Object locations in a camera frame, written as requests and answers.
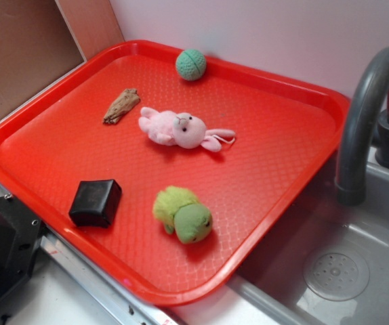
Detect black square block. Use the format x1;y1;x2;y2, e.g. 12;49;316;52
68;179;123;228

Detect green plush animal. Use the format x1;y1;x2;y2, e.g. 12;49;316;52
152;186;213;244

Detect pink plush bunny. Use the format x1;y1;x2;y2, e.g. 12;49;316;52
138;107;236;152

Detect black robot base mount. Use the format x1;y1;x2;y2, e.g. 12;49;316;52
0;196;44;302

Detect red plastic tray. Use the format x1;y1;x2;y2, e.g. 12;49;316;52
0;41;349;306

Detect grey curved faucet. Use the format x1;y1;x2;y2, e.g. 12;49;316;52
335;47;389;206

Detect brown crumpled fabric piece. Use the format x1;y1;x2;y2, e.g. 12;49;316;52
102;88;140;125

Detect brown cardboard panel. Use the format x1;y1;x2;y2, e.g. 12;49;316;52
0;1;124;120

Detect silver metal rail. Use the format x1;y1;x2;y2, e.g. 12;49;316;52
0;184;183;324

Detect grey plastic sink basin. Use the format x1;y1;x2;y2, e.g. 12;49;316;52
229;158;389;324

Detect green dimpled ball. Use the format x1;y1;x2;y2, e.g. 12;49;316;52
176;49;207;81

